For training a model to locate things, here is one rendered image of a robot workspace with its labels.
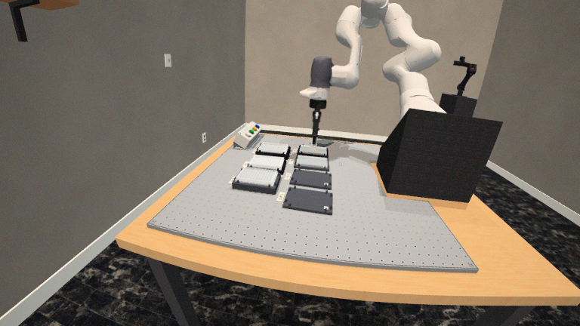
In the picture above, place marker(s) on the white button panel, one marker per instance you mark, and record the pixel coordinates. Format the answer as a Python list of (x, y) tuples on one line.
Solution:
[(244, 140)]

